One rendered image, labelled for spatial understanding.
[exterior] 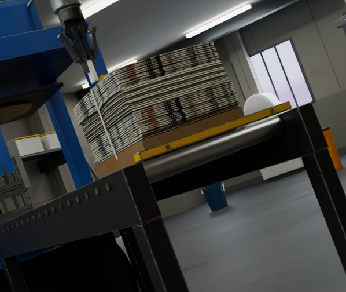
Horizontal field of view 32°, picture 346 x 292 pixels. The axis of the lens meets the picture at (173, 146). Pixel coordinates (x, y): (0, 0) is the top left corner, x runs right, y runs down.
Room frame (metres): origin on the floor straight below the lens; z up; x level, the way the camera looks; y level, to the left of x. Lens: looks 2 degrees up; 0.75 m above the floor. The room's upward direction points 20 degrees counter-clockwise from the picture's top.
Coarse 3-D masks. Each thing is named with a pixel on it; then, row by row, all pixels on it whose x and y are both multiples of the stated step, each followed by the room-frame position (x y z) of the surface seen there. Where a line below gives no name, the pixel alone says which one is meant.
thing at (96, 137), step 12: (84, 96) 1.62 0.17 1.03; (84, 108) 1.65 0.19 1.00; (84, 120) 1.69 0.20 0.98; (96, 120) 1.61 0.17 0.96; (84, 132) 1.72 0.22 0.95; (96, 132) 1.64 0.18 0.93; (96, 144) 1.68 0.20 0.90; (108, 144) 1.60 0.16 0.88; (96, 156) 1.71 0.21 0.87; (108, 156) 1.63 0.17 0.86
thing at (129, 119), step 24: (192, 48) 1.50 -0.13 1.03; (120, 72) 1.41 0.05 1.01; (144, 72) 1.44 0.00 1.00; (168, 72) 1.46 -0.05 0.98; (192, 72) 1.48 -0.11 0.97; (216, 72) 1.51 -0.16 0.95; (120, 96) 1.42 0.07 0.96; (144, 96) 1.42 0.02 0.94; (168, 96) 1.44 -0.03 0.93; (192, 96) 1.47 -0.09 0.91; (216, 96) 1.50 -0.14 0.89; (120, 120) 1.47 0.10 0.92; (144, 120) 1.41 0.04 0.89; (168, 120) 1.43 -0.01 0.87; (192, 120) 1.47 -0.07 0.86; (120, 144) 1.53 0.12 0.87; (192, 144) 1.48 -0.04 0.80
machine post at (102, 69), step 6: (90, 24) 2.78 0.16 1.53; (90, 48) 2.76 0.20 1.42; (84, 54) 2.74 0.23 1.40; (96, 60) 2.76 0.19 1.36; (102, 60) 2.77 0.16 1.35; (96, 66) 2.75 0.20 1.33; (102, 66) 2.77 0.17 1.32; (84, 72) 2.80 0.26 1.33; (96, 72) 2.75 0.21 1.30; (102, 72) 2.76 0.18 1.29; (90, 84) 2.79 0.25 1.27; (96, 84) 2.74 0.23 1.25; (174, 252) 2.78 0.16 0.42
